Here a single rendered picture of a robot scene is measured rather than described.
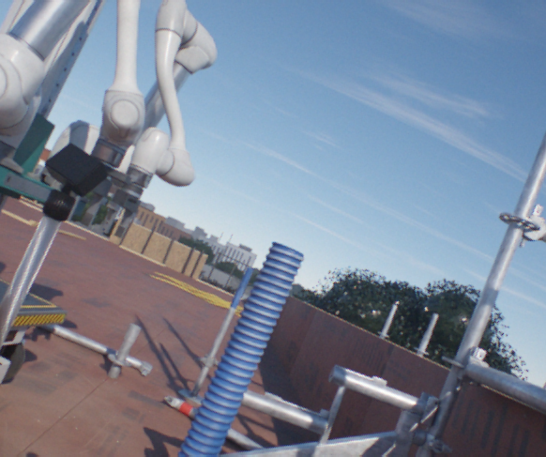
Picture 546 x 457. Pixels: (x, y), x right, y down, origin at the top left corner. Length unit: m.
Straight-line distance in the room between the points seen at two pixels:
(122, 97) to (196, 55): 0.82
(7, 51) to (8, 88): 0.10
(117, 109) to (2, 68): 0.27
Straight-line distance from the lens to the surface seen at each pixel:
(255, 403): 1.66
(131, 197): 1.84
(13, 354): 2.11
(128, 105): 1.42
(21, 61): 1.45
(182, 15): 2.15
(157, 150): 1.87
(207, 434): 0.55
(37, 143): 2.05
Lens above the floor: 0.72
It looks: 5 degrees up
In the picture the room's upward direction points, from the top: 24 degrees clockwise
